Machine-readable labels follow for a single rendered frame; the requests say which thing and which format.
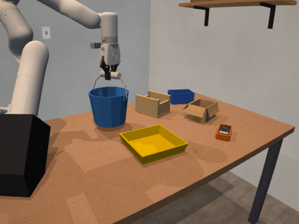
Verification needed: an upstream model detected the orange digital multimeter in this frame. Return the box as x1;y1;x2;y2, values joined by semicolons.
216;124;232;141

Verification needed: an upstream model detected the yellow square tray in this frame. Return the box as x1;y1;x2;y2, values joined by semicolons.
119;124;188;165

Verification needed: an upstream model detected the blue bucket with wire handle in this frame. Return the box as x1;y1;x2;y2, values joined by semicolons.
88;71;129;128

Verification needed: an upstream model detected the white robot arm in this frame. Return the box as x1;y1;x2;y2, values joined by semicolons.
0;0;118;117

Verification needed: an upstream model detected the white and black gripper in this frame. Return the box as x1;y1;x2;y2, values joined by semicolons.
100;42;121;80

